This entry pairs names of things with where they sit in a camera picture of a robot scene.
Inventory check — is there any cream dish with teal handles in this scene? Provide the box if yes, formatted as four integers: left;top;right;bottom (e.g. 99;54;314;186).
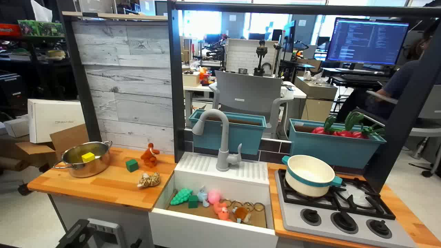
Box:
280;153;344;200

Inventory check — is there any white toy sink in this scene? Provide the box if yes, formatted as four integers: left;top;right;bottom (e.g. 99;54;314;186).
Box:
149;150;280;248

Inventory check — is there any cardboard sheet sink liner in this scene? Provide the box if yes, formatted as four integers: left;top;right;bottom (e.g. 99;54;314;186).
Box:
167;200;267;229

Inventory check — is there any empty teal planter box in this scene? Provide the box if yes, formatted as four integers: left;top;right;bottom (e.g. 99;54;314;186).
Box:
187;107;269;156

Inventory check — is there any grey toy faucet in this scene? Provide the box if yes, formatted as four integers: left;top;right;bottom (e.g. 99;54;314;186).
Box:
191;107;244;172

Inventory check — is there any grey office chair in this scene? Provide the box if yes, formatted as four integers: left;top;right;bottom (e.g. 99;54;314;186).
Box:
211;70;295;135

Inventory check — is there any pink ball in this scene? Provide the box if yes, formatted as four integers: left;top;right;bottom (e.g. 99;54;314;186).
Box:
207;189;223;207

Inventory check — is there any blue white plush toy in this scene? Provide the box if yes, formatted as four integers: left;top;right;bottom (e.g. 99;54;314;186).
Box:
194;185;211;208

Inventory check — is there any orange toy figure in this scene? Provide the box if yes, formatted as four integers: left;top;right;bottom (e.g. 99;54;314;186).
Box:
139;142;161;168

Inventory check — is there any dark green textured toy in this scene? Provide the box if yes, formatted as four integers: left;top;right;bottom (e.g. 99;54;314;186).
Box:
169;186;201;209

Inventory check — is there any orange bunny plush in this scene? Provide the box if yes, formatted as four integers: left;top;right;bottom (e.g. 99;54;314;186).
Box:
212;201;233;222

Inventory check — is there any brown plush toy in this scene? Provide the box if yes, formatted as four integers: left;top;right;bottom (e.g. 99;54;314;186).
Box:
231;204;252;225

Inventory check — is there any whitewashed wood panel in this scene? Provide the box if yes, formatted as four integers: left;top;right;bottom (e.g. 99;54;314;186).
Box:
70;18;176;156

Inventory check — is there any green toy cube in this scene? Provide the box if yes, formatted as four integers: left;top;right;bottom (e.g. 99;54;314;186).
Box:
124;158;140;174

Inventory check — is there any green toy vegetable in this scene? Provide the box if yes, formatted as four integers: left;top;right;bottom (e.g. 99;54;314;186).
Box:
343;110;366;132
322;116;338;135

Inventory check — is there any teal planter box with vegetables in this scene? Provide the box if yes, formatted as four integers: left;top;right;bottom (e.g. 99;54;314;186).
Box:
288;117;387;171

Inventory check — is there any grey stove with black grate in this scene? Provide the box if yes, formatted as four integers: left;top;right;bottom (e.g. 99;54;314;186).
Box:
274;168;417;248

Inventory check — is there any black stove knob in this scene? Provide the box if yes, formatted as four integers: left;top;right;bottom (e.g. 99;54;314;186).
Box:
329;211;360;234
300;208;322;227
366;218;393;240

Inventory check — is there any stainless steel pot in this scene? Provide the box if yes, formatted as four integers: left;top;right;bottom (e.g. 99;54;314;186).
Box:
54;139;114;179

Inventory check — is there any wooden shelf plank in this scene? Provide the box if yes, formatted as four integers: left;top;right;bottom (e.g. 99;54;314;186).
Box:
61;11;169;23

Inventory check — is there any white kitchen cabinet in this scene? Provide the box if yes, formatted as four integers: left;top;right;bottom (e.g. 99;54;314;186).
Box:
47;192;154;248

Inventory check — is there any flattened cardboard box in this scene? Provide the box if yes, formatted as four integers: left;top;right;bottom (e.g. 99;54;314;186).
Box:
12;123;91;169

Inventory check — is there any black stand base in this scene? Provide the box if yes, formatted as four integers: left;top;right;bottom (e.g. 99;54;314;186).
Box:
55;218;143;248

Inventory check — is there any computer monitor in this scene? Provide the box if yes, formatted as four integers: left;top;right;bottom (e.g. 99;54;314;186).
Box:
324;17;411;70

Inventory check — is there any white box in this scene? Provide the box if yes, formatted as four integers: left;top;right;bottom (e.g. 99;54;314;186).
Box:
26;98;87;145

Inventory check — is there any person in dark shirt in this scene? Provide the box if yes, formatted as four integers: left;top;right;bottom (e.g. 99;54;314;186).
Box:
336;22;441;123

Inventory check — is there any black kitchen frame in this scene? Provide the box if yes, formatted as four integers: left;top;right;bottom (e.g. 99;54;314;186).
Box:
165;0;441;194

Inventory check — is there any black frame end post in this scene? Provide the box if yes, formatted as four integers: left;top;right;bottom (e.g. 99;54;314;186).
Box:
55;0;102;143

